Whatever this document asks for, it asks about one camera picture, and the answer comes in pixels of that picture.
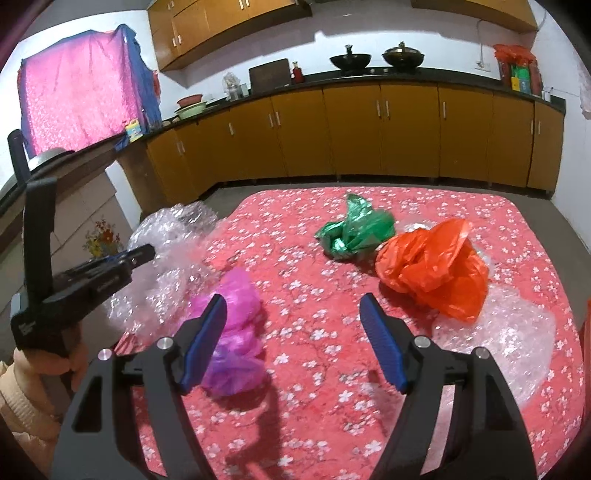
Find red plastic bag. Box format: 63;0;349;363
375;218;489;322

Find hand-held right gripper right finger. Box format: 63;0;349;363
359;292;539;480

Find purple plastic bag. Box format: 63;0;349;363
191;268;269;398

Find red bag on counter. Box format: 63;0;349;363
493;44;543;97

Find wooden kitchen cabinets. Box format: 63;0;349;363
411;0;539;32
117;74;565;208
148;0;315;72

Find black wok with lid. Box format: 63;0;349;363
381;41;426;72

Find wooden upper kitchen cabinets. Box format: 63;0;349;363
148;0;315;72
411;0;539;32

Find clear bubble wrap sheet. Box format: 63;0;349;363
107;202;232;342
431;281;561;407

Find person's left hand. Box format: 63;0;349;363
13;325;88;393

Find pink hanging cloth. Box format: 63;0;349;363
17;24;160;158

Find green basin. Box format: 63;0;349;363
174;102;208;121

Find dark cutting board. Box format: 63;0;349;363
248;59;291;90

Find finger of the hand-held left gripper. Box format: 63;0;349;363
76;244;156;277

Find green plastic bag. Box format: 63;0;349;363
315;194;396;260

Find black kitchen countertop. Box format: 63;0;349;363
113;67;568;153

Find red floral tablecloth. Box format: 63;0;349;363
113;186;585;480

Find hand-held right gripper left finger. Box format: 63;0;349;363
52;294;229;480

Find wooden lower kitchen cabinets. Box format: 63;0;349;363
117;74;565;208

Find glass jar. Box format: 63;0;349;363
222;72;243;100

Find floral decorated panel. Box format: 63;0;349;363
44;171;144;278

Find person's left forearm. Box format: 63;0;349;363
0;360;63;480

